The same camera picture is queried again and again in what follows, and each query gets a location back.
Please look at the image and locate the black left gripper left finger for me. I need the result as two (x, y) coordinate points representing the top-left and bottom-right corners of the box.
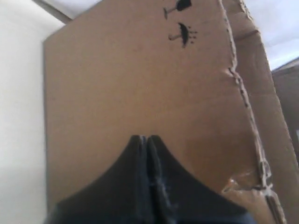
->
(45, 135), (153, 224)

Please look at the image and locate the taped cardboard box with flaps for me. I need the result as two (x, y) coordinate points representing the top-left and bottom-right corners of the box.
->
(272, 66), (299, 143)

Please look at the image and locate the large torn cardboard box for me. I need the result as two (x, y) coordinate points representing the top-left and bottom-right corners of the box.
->
(44, 0), (299, 224)

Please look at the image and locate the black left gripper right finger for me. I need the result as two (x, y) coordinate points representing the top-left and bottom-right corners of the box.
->
(147, 135), (254, 224)

